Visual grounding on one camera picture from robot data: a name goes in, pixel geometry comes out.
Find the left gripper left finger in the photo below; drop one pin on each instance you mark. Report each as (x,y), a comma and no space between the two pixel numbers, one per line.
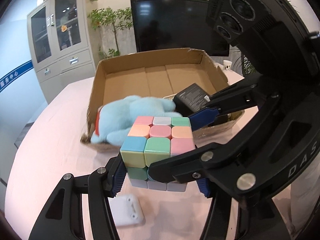
(62,215)

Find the light blue plush toy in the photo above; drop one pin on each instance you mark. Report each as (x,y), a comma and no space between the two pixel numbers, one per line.
(114,120)

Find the brown cardboard box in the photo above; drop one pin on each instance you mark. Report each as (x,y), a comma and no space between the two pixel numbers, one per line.
(158,73)

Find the white patterned cup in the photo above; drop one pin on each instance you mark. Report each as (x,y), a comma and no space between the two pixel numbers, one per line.
(227,65)

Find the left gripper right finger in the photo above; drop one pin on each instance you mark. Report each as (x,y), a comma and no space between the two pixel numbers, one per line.
(217,223)

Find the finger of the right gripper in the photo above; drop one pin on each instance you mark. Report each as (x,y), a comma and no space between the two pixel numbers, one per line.
(236,97)
(213,161)

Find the grey glass-door cabinet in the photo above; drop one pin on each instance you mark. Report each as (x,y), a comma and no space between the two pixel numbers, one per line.
(60,46)

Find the pastel rubik's cube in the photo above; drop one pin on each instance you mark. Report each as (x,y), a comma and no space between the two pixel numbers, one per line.
(152,139)

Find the tall palm plant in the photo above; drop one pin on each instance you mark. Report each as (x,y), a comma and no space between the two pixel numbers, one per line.
(243,66)

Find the black wall television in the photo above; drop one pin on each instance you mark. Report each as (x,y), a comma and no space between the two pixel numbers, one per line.
(167,24)

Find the black rectangular box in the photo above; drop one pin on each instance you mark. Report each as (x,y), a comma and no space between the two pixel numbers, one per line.
(190,100)

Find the white plastic mounting plate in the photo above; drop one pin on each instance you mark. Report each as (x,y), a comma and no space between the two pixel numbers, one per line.
(126,210)

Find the small leafy tree plant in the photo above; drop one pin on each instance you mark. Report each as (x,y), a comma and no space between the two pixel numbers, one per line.
(117,20)

